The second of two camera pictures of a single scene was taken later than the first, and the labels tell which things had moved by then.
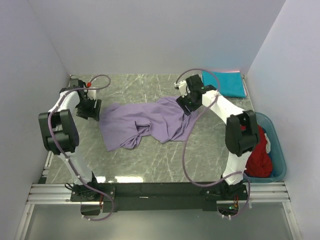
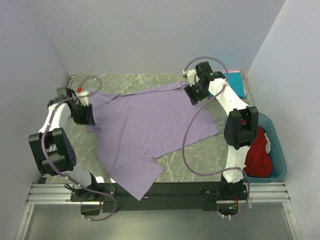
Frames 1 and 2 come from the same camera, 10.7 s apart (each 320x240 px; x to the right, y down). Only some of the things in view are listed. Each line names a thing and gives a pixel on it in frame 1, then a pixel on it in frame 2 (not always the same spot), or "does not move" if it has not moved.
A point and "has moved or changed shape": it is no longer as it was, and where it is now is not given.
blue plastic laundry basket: x=279 y=164 does not move
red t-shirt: x=259 y=164 does not move
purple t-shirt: x=122 y=126 has moved or changed shape
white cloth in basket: x=268 y=144 does not move
